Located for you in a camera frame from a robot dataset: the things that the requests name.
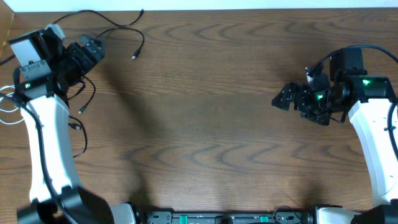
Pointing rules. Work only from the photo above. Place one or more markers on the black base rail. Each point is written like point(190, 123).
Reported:
point(282, 215)

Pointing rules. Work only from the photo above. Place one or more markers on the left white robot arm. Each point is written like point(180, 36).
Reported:
point(47, 70)

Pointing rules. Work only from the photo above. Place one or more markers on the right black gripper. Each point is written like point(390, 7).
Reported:
point(300, 104)

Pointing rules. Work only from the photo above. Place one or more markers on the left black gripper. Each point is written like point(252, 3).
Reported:
point(89, 61)

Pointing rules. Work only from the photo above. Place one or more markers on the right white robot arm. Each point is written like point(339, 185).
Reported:
point(370, 104)

